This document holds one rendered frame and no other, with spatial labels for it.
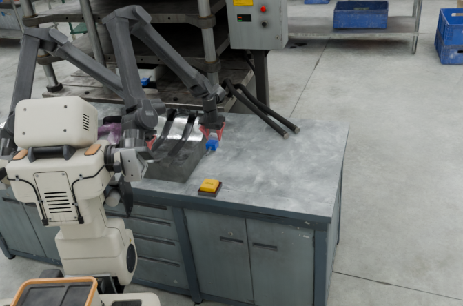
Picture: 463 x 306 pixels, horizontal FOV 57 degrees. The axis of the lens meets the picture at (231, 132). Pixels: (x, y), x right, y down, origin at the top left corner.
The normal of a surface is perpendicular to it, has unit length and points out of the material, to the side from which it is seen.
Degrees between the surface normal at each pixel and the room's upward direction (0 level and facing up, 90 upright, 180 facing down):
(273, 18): 90
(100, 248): 82
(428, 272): 0
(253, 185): 0
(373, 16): 92
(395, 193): 0
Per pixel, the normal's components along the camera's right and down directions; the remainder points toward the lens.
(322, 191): -0.10, -0.85
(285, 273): -0.32, 0.51
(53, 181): -0.04, 0.40
